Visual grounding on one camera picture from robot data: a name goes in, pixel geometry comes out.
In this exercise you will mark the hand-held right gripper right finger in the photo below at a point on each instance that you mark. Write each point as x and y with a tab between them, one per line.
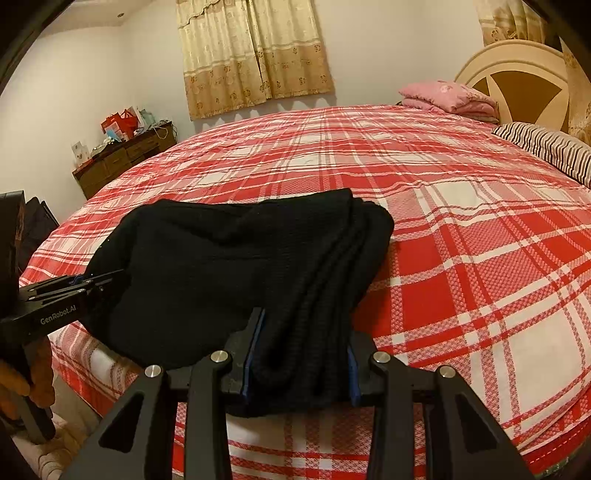
354	378

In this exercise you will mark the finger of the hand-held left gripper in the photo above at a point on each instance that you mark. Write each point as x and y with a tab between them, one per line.
99	284
55	284

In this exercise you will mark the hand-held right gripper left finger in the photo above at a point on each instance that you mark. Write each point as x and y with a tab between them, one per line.
254	360

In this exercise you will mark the black pants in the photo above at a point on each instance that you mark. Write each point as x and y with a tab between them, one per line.
207	258

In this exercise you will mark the person's left hand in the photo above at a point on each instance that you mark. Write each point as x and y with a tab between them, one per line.
44	378

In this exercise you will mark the black folding chair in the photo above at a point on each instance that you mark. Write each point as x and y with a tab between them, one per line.
37	226

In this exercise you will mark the brown wooden dresser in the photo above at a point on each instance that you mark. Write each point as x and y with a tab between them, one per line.
115	161

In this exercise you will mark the white card with red print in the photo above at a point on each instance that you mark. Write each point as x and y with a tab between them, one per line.
80	153

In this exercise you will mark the red gift bags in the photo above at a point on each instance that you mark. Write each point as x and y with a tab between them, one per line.
117	125

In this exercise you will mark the pale blue paper bag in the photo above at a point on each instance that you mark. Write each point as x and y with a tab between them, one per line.
144	117

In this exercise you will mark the bed with red plaid sheet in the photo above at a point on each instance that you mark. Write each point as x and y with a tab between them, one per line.
461	230

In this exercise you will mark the beige patterned window curtain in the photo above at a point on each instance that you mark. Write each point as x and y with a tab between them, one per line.
231	60

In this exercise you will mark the folded pink blanket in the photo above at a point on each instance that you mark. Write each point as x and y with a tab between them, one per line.
443	97

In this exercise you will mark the striped pillow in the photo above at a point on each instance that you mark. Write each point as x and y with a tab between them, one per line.
554	147

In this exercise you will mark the cream round headboard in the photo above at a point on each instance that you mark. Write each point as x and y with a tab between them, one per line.
508	57

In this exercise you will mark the beige patterned long curtain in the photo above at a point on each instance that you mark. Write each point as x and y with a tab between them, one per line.
508	18

